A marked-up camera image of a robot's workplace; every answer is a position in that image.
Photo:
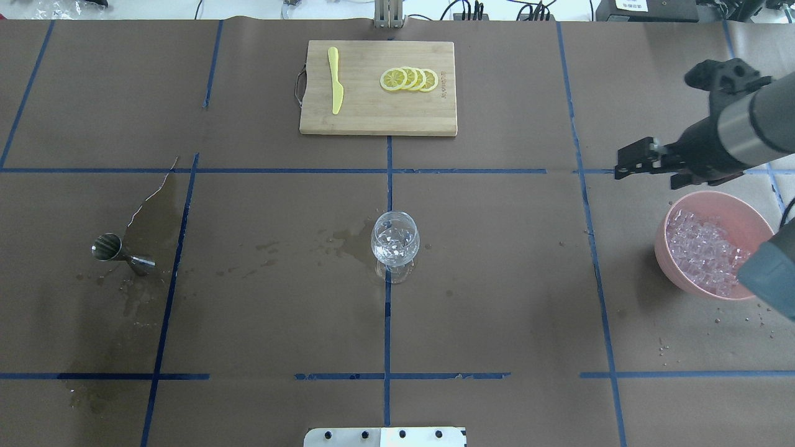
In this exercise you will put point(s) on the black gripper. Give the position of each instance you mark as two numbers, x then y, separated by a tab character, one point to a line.
700	146

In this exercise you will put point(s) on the clear ice cube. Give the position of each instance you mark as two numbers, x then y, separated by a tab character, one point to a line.
395	242

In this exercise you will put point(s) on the metal jigger cup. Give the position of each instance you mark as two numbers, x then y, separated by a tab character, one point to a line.
110	247

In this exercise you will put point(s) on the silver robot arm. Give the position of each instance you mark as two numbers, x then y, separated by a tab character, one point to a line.
757	130

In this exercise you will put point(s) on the pink bowl of ice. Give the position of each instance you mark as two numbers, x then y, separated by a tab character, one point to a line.
704	239

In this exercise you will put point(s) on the clear wine glass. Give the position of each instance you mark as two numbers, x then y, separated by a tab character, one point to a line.
395	270

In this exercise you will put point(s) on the yellow lemon slice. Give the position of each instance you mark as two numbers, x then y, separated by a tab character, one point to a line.
416	80

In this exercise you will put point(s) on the bamboo cutting board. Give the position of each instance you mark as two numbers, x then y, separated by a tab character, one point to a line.
367	109

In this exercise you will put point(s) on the yellow plastic knife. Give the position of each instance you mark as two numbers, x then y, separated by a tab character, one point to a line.
333	57

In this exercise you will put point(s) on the crumpled clear plastic bag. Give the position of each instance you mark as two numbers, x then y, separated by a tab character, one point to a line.
70	10

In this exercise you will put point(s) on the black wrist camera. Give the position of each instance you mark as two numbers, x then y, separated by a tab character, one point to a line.
732	76

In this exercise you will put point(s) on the aluminium frame post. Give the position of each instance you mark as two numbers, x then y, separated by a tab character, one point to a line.
389	14

